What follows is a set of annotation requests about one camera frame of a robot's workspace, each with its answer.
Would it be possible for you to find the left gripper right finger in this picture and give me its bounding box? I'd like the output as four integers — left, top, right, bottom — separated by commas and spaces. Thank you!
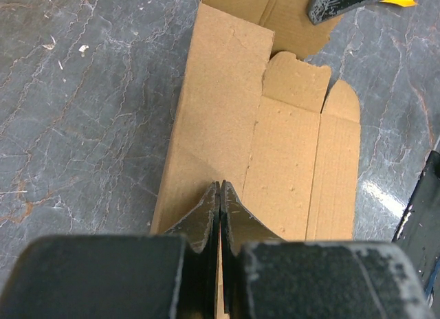
220, 180, 283, 257

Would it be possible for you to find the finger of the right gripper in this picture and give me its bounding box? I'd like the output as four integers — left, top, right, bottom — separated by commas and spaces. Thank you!
306, 0, 424, 26

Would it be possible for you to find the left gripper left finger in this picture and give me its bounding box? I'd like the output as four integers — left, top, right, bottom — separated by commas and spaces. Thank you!
165, 181, 220, 253

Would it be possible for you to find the brown cardboard box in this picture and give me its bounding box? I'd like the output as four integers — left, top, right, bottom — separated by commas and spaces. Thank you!
151, 0, 361, 241

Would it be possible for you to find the yellow candy bag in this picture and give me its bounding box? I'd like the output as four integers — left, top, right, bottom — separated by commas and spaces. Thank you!
381, 0, 417, 8

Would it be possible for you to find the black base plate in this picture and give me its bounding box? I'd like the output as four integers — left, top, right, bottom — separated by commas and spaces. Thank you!
393, 151, 439, 299

